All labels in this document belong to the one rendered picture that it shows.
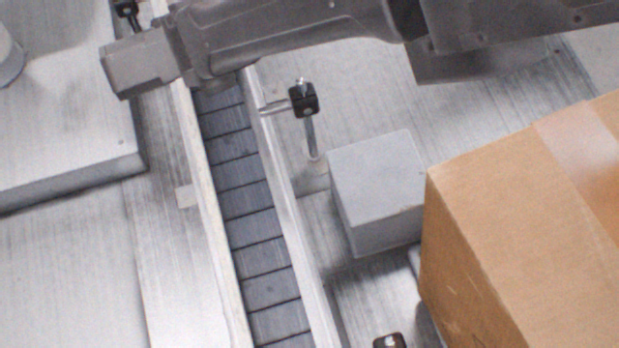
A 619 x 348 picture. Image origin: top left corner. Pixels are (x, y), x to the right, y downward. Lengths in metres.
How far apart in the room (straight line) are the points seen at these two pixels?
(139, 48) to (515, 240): 0.38
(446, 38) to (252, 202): 0.56
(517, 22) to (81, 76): 0.80
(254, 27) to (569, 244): 0.28
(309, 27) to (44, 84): 0.65
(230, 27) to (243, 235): 0.36
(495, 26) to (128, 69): 0.47
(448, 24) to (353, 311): 0.57
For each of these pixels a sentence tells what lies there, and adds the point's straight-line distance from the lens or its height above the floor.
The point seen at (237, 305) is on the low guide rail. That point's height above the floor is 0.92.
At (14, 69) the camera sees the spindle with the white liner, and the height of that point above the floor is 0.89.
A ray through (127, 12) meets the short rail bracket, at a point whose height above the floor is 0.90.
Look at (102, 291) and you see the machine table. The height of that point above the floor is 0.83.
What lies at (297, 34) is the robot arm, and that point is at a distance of 0.47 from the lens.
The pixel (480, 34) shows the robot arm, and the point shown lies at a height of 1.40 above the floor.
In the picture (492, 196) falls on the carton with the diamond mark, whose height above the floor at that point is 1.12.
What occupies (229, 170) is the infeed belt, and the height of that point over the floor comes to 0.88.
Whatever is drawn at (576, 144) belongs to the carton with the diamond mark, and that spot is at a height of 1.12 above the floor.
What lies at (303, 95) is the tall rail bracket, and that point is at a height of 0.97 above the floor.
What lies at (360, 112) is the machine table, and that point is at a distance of 0.98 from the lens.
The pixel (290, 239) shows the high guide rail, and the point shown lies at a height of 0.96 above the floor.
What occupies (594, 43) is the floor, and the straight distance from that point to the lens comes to 2.17.
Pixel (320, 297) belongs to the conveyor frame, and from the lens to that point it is 0.82.
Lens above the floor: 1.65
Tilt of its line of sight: 60 degrees down
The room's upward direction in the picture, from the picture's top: 12 degrees counter-clockwise
